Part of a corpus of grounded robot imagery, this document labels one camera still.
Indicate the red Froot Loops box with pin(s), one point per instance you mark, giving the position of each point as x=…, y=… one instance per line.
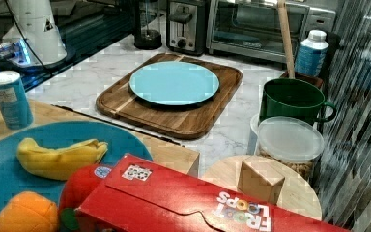
x=142, y=196

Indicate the blue cylindrical can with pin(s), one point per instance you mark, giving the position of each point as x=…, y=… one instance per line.
x=14, y=105

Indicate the brown wooden holder box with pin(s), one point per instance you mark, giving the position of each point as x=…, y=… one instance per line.
x=309, y=79

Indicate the wooden stick handle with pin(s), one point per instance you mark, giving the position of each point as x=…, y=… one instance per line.
x=286, y=37

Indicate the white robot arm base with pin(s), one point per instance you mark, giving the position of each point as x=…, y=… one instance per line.
x=35, y=36

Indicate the light wooden block board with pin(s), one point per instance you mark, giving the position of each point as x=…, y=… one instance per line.
x=163, y=152

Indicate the light blue round plate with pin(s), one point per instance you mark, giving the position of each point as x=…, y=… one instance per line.
x=174, y=83

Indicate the wooden cutting board tray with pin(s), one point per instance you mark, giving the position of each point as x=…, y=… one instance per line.
x=183, y=122

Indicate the orange plush fruit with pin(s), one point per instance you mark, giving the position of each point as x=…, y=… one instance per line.
x=29, y=212

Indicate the silver toaster oven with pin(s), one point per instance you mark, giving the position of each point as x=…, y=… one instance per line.
x=252, y=28

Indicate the black silver toaster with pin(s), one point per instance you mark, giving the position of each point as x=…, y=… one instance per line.
x=186, y=26

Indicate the green mug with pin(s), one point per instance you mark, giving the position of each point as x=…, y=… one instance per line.
x=297, y=99

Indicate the blue white bottle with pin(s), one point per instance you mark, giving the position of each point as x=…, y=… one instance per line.
x=312, y=53

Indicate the red plush apple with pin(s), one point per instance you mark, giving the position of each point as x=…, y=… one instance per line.
x=76, y=189

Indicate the yellow plush banana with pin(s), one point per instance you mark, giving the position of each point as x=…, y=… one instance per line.
x=59, y=164

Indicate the clear container with white lid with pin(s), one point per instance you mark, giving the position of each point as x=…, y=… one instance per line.
x=290, y=141

